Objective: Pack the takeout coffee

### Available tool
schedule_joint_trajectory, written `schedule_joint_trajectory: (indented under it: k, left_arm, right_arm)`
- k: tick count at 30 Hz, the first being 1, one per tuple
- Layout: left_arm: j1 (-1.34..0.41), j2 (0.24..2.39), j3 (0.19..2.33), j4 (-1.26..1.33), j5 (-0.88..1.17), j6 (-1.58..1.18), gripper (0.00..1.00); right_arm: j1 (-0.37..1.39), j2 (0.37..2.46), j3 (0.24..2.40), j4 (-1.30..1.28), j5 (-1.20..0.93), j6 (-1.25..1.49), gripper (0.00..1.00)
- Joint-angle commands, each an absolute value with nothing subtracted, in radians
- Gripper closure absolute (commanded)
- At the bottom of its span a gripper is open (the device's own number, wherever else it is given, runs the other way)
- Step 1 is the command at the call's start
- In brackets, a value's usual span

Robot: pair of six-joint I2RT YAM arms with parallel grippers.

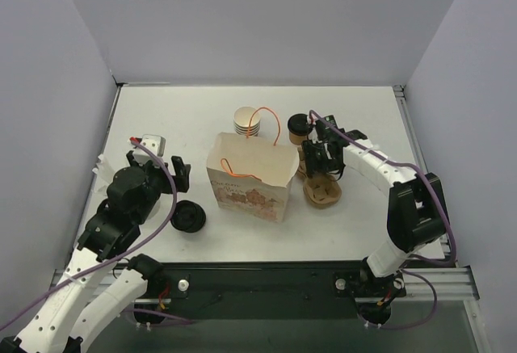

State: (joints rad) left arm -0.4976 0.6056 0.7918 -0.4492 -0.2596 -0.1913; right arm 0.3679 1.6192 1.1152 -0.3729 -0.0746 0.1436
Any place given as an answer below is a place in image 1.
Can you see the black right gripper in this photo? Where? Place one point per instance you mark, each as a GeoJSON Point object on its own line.
{"type": "Point", "coordinates": [320, 155]}

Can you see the paper bag with orange handles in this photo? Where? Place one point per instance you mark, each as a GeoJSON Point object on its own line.
{"type": "Point", "coordinates": [252, 174]}

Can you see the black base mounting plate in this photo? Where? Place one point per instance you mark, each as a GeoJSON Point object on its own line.
{"type": "Point", "coordinates": [321, 290]}

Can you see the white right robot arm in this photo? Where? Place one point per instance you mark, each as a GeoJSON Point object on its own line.
{"type": "Point", "coordinates": [415, 217]}

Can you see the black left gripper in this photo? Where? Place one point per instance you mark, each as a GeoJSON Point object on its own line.
{"type": "Point", "coordinates": [162, 173]}

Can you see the stack of black cup lids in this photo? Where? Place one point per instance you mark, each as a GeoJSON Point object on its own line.
{"type": "Point", "coordinates": [188, 217]}

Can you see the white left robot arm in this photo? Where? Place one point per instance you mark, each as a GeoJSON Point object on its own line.
{"type": "Point", "coordinates": [105, 273]}

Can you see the black cup lid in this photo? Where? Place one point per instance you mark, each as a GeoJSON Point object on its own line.
{"type": "Point", "coordinates": [299, 125]}

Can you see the brown paper cup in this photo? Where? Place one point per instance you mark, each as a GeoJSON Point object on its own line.
{"type": "Point", "coordinates": [297, 139]}

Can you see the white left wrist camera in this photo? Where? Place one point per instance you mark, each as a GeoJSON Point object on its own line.
{"type": "Point", "coordinates": [154, 143]}

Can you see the stack of brown paper cups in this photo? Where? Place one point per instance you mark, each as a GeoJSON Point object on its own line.
{"type": "Point", "coordinates": [247, 120]}

